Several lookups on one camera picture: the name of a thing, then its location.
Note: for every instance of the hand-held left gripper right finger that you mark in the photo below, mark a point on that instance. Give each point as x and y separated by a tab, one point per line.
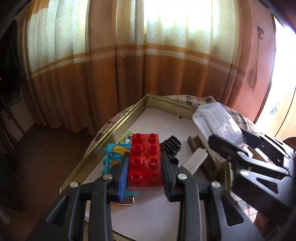
167	176

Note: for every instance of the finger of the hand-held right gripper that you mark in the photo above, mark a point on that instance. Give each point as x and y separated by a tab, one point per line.
266	141
222	146

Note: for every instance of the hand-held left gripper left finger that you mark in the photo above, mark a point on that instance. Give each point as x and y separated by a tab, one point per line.
122	183

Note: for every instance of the rose gold metallic box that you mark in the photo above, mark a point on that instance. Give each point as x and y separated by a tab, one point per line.
124	202

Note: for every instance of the teal printed toy brick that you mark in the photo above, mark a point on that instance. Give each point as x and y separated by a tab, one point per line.
111	160

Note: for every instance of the brown plastic comb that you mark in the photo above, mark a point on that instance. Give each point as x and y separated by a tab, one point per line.
196	141

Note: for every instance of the red toy brick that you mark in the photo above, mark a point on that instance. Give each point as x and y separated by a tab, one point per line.
144	162

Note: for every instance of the clear plastic box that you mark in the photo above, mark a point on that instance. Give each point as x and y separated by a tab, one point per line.
215	118

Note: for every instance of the white plastic tube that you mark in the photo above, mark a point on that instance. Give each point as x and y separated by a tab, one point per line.
195	161

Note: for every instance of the black comb attachment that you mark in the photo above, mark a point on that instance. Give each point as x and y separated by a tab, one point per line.
171	144

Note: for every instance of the green printed toy brick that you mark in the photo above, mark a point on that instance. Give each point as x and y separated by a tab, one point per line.
126	139

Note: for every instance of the gold metal tin tray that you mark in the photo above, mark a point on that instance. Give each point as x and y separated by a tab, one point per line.
150	220

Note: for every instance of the round wooden chair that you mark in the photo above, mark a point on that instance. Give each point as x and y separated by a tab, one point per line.
291	140

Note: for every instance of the wooden door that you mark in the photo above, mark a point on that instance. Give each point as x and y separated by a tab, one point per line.
289	120

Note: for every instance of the plaid tablecloth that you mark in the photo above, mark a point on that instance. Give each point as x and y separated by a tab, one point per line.
235	115

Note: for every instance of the hanging feather ornament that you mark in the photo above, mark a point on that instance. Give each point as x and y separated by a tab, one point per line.
253	78

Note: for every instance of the orange and cream curtain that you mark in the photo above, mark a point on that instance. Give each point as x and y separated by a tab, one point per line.
161	69

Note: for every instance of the metal wall hook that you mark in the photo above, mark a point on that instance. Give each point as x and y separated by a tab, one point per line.
260	30

